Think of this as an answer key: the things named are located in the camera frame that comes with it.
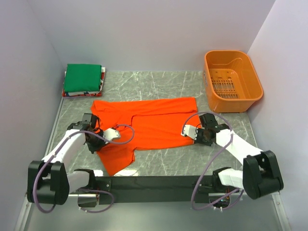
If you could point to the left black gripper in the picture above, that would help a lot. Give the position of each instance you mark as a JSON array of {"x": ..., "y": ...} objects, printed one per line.
[{"x": 93, "y": 148}]

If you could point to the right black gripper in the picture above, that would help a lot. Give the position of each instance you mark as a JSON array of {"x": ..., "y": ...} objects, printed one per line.
[{"x": 198, "y": 141}]

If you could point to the orange t shirt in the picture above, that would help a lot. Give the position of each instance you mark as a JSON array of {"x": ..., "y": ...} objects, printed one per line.
[{"x": 143, "y": 125}]

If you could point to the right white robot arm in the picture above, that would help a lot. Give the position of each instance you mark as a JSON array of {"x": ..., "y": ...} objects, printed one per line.
[{"x": 260, "y": 174}]

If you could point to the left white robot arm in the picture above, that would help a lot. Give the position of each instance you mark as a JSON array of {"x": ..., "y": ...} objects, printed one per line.
[{"x": 48, "y": 181}]

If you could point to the orange plastic basket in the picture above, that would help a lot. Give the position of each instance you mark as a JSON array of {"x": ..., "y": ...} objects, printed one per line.
[{"x": 231, "y": 82}]

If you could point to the folded green t shirt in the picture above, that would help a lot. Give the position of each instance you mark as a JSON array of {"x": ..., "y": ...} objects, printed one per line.
[{"x": 82, "y": 77}]

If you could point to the black base beam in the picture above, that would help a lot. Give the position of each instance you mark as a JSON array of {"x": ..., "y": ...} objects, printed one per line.
[{"x": 145, "y": 189}]

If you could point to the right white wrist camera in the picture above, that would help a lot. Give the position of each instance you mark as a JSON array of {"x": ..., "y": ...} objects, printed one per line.
[{"x": 189, "y": 131}]

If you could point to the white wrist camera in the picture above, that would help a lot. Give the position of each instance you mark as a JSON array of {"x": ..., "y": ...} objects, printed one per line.
[
  {"x": 111, "y": 134},
  {"x": 189, "y": 131}
]

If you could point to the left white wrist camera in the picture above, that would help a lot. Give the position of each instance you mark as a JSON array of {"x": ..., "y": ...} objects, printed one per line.
[{"x": 111, "y": 134}]

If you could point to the aluminium rail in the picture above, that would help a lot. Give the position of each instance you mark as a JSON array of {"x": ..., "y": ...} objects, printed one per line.
[{"x": 276, "y": 195}]

